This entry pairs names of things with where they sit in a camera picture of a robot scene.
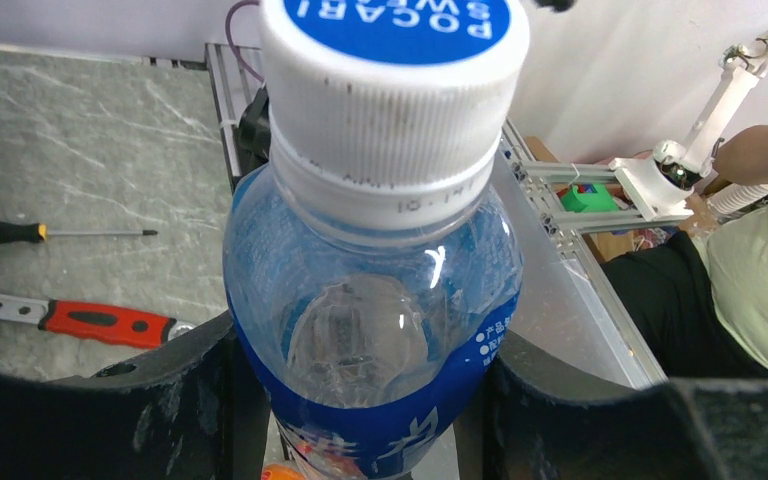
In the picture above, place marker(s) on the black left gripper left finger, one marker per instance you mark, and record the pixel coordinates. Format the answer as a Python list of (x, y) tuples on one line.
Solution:
[(190, 409)]

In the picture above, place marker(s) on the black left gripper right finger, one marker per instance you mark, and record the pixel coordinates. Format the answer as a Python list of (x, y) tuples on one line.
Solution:
[(537, 417)]

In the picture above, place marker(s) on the blue label water bottle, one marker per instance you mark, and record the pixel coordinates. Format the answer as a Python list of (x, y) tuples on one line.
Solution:
[(369, 267)]

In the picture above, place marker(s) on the crushed orange label jug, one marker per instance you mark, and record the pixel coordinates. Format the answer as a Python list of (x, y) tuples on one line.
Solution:
[(281, 471)]

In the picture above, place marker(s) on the person in green shirt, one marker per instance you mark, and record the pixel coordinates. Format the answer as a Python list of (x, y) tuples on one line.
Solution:
[(701, 304)]

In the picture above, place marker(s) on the yellow black screwdriver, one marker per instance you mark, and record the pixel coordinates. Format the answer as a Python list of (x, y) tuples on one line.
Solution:
[(35, 233)]

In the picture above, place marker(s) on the red handled adjustable wrench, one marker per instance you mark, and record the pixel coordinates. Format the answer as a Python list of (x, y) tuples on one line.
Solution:
[(108, 324)]

